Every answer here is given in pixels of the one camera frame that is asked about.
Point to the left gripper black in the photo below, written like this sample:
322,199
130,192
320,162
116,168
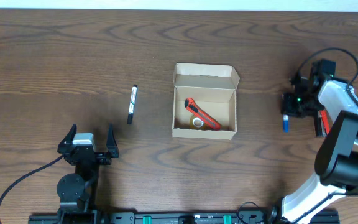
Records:
113,150

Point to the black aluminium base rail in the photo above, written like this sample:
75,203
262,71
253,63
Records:
245,216

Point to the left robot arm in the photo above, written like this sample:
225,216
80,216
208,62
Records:
77,191

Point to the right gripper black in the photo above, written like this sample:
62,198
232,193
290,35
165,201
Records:
284,96

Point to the black green whiteboard marker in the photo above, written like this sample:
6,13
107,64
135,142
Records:
132,104

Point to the blue whiteboard marker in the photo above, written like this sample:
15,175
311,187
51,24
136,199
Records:
285,123

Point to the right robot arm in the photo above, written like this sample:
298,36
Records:
335,173

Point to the open cardboard box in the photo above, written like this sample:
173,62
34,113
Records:
213,89

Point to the orange utility knife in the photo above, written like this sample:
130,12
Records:
192,107

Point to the clear tape roll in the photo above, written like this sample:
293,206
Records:
196,123

